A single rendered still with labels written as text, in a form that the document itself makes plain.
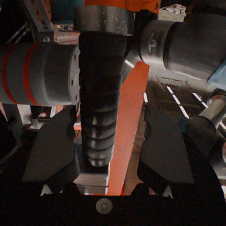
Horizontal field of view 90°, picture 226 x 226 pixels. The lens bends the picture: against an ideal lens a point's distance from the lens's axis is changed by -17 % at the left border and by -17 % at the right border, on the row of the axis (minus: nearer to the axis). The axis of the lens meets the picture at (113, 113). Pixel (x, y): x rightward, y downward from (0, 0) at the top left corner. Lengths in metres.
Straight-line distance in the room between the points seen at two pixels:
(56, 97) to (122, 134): 0.73
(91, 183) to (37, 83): 0.18
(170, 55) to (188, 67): 0.03
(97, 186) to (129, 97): 0.66
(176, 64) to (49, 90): 0.21
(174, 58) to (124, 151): 0.93
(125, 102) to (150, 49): 0.61
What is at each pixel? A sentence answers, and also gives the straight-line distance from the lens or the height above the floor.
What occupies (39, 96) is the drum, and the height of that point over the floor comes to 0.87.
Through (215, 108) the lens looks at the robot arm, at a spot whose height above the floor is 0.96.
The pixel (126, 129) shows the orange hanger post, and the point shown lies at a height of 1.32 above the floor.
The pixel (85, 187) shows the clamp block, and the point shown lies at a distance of 0.18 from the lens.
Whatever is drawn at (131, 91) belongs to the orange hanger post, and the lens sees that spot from 0.77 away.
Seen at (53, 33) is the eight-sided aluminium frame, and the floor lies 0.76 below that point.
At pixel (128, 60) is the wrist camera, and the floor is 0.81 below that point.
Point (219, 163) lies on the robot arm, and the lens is 0.40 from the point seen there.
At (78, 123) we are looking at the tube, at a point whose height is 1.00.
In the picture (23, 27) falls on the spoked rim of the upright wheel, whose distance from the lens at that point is 0.58.
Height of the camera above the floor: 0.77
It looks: 31 degrees up
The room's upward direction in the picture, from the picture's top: 174 degrees counter-clockwise
